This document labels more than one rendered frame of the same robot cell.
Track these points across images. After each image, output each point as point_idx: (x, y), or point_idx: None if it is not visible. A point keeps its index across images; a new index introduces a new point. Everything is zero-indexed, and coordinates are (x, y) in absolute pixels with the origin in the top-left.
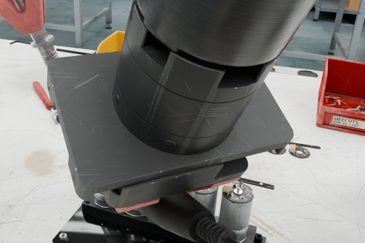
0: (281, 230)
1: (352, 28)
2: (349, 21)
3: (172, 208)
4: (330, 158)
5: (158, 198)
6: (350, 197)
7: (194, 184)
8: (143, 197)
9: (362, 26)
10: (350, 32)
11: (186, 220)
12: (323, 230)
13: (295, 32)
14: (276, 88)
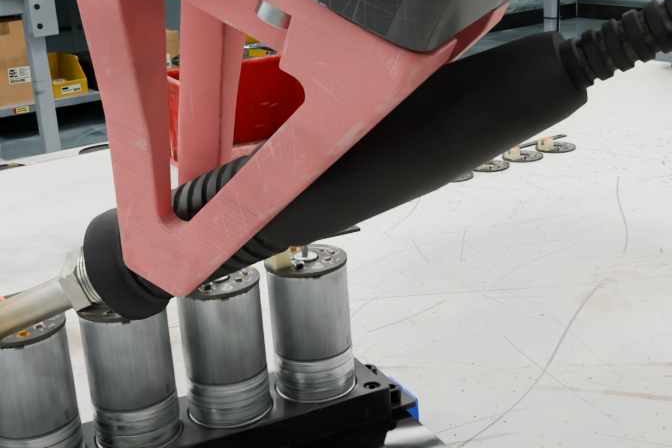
0: (371, 362)
1: (19, 147)
2: (4, 135)
3: (467, 78)
4: None
5: (461, 29)
6: (415, 265)
7: None
8: (465, 3)
9: (38, 136)
10: (20, 156)
11: (542, 58)
12: (438, 325)
13: None
14: (71, 183)
